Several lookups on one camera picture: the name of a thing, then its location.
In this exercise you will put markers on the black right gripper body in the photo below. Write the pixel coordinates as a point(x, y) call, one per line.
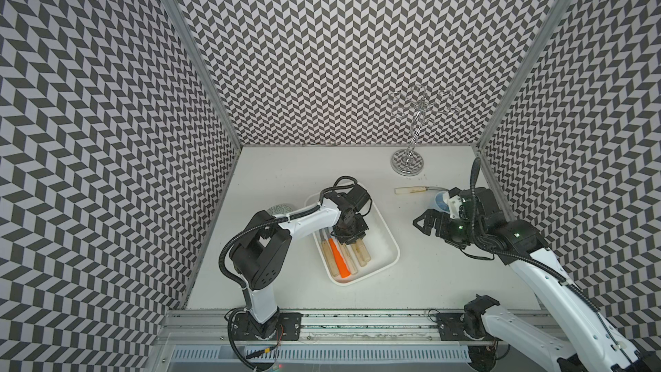
point(466, 230)

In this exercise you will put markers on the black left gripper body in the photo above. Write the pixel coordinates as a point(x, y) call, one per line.
point(355, 229)

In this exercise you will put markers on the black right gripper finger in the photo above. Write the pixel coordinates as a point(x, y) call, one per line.
point(431, 219)
point(444, 231)

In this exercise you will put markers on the wooden handle sickle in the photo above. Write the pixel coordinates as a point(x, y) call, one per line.
point(358, 256)
point(363, 251)

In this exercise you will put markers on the blue blade sickle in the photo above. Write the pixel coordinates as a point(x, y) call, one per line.
point(348, 259)

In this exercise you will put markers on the white plastic storage box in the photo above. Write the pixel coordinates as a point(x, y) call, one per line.
point(379, 241)

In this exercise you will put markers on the orange collar sickle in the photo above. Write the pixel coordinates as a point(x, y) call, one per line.
point(339, 260)

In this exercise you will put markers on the light blue mug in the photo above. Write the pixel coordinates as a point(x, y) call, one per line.
point(440, 201)

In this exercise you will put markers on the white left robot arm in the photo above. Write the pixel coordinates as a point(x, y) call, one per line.
point(253, 259)

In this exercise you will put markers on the clear glass cup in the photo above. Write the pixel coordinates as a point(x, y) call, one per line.
point(281, 209)

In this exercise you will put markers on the chrome wire stand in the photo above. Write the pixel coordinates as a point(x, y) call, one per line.
point(416, 105)

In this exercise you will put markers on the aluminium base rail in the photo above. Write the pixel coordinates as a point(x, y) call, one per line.
point(323, 337)

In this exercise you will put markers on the aluminium corner post right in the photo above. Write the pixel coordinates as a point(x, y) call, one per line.
point(550, 24)

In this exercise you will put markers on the aluminium corner post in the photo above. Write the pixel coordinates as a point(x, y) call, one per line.
point(188, 41)
point(550, 24)

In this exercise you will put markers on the aluminium corner post left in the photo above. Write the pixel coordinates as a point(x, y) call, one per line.
point(188, 41)

